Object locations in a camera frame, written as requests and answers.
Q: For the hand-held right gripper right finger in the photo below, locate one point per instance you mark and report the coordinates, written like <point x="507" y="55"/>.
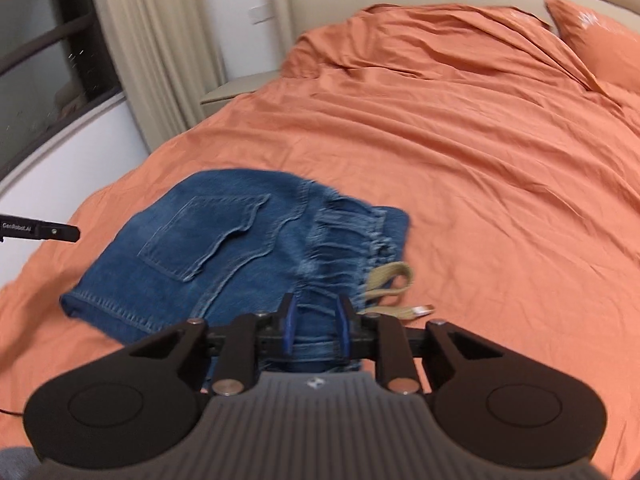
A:
<point x="342" y="327"/>

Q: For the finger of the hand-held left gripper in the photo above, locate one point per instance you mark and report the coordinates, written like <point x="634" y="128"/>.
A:
<point x="47" y="231"/>

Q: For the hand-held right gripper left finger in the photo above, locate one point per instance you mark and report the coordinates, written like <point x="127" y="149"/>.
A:
<point x="289" y="325"/>

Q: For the blue denim pants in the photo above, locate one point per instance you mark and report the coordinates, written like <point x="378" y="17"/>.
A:
<point x="200" y="240"/>

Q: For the dark window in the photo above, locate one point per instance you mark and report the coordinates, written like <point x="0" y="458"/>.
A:
<point x="50" y="60"/>

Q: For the orange duvet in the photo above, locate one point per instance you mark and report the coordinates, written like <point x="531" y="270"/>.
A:
<point x="450" y="160"/>

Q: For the beige curtain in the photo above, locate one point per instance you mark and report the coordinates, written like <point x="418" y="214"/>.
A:
<point x="155" y="45"/>

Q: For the grey clothing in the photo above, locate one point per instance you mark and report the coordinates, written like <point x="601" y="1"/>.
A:
<point x="15" y="465"/>

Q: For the beige nightstand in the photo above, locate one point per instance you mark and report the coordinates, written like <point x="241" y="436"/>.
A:
<point x="240" y="87"/>

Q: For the orange pillow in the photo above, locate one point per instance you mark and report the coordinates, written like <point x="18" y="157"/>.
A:
<point x="600" y="45"/>

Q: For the white wall socket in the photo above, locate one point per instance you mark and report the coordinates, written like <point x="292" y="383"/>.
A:
<point x="260" y="13"/>

